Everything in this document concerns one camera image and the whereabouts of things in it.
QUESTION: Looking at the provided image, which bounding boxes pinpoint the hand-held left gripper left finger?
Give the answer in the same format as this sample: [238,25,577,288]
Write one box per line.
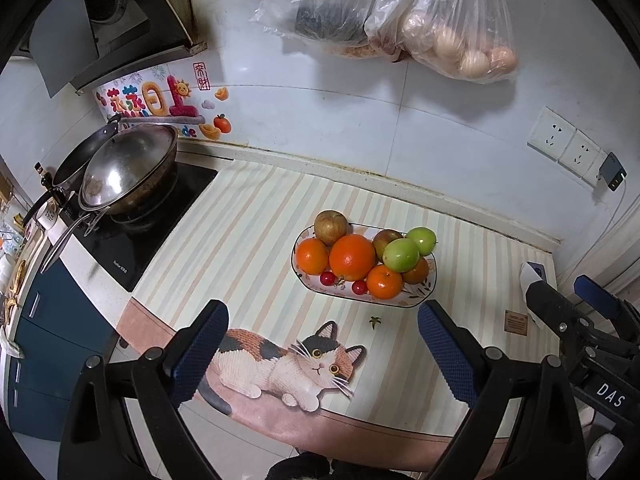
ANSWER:
[57,299,231,480]

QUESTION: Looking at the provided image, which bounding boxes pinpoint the dark sauce bottle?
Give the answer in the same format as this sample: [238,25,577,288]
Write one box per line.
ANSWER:
[34,162,55,192]

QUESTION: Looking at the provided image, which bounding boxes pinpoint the white fuzzy slipper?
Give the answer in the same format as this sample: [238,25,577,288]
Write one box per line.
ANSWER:
[587,432,627,480]

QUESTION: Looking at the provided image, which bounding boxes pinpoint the striped cat print mat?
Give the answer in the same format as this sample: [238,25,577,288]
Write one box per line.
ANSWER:
[116,159,564,472]

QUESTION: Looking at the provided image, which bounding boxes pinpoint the clear bag of eggs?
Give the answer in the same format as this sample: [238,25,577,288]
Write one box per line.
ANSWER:
[364,0,519,84]

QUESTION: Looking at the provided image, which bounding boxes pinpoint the brownish red apple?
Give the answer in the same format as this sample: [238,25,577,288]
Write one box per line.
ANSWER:
[314,210,349,247]

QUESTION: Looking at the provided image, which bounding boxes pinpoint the dark wok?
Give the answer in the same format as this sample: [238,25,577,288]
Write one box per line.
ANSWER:
[77,125,179,217]

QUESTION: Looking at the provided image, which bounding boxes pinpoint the green apple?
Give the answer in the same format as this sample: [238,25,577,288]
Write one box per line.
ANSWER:
[382,238,421,274]
[406,226,438,257]

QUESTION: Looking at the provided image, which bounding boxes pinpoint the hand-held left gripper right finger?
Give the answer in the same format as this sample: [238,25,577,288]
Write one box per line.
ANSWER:
[417,300,589,480]

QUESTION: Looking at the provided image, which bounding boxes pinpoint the colourful wall sticker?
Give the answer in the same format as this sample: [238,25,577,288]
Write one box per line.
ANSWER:
[95,74,234,140]

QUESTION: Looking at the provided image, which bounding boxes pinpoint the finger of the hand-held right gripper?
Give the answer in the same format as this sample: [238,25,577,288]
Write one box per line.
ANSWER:
[525,279,594,357]
[573,274,640,342]

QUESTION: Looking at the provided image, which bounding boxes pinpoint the grey plug-in charger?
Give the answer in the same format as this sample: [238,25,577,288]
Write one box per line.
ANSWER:
[597,152,627,192]

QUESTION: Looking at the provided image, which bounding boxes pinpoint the steel wok lid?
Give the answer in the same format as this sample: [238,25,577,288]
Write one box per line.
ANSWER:
[79,125,177,210]

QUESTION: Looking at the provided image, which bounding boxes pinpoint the blue kitchen cabinet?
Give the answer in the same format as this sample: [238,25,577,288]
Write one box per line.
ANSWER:
[0,259,119,442]

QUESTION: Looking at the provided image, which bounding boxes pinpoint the clear bag of dark goods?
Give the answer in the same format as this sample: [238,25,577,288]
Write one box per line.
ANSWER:
[249,0,397,57]

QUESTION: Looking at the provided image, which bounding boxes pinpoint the white mug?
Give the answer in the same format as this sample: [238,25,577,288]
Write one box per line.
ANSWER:
[37,200,64,231]

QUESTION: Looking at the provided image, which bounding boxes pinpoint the small orange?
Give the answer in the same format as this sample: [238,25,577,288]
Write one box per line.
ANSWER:
[401,256,431,285]
[366,264,404,301]

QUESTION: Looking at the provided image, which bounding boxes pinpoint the dark frying pan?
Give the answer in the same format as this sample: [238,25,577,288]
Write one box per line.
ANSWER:
[21,114,122,225]

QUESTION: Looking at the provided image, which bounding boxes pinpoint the white packet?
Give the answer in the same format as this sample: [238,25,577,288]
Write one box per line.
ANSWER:
[519,260,552,327]

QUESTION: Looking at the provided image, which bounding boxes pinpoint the red yellow apple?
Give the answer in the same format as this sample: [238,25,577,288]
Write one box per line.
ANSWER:
[372,229,405,261]

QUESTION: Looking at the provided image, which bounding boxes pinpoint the floral ceramic plate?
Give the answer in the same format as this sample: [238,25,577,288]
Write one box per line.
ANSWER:
[291,222,437,306]

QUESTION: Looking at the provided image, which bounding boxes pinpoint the steel range hood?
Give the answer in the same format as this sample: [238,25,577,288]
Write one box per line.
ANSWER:
[19,0,207,99]

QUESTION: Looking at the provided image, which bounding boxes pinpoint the medium orange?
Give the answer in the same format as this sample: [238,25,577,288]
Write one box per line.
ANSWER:
[296,238,331,276]

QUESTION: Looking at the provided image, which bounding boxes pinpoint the black induction cooktop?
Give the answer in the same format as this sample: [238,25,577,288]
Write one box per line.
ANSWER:
[60,162,219,293]

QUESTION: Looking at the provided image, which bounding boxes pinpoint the large orange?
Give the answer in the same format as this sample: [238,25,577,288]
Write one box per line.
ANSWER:
[328,234,377,282]

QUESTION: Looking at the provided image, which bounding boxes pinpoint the white wall socket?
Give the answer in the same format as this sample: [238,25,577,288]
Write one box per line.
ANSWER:
[558,130,604,177]
[528,106,576,154]

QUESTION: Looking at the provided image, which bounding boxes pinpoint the white charger cable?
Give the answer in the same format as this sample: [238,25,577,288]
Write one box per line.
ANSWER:
[570,187,629,276]

